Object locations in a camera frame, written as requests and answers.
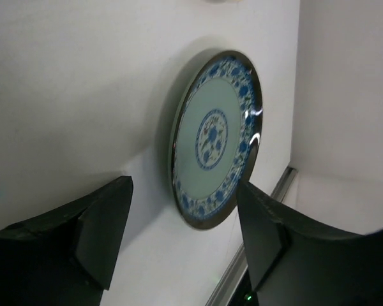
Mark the blue floral plate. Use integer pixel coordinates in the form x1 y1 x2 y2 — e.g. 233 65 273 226
168 50 263 230

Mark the cream plate black patch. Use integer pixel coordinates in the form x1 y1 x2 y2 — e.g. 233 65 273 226
206 0 242 4

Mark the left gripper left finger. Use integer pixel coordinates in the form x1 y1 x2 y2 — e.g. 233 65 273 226
0 176 133 305

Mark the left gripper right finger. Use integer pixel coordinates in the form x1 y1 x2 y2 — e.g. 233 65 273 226
236 181 383 306

